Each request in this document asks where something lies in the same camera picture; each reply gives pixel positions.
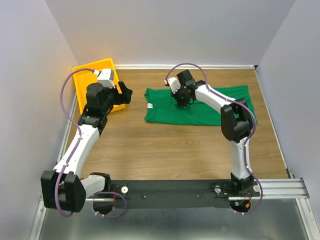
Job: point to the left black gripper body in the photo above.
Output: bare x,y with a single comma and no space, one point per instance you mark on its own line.
113,98

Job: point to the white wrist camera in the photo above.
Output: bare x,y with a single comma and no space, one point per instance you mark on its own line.
173,83
105,77

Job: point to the green t shirt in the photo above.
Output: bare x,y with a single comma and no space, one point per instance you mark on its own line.
163,109

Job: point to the aluminium front rail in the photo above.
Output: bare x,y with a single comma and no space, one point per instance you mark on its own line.
275,190

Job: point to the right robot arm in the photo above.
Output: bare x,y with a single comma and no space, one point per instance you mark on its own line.
237,122

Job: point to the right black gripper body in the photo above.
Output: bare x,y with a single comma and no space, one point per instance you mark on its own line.
180,98

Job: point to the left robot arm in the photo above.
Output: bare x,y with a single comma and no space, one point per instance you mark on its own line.
89,128

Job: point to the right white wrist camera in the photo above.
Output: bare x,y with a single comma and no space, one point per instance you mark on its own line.
173,83

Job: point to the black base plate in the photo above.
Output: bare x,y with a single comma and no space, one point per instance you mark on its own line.
173,194

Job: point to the aluminium rail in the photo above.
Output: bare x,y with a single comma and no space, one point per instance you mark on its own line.
67,130
288,172
275,190

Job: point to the aluminium right side rail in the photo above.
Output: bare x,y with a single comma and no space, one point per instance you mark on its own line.
288,172

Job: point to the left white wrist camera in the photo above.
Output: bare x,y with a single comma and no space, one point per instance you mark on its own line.
105,77

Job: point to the yellow plastic tray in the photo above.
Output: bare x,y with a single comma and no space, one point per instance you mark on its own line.
84,78

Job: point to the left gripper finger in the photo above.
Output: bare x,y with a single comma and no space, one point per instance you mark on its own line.
124,98
124,90

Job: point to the aluminium left side rail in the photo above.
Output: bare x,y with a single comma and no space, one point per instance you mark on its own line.
67,130

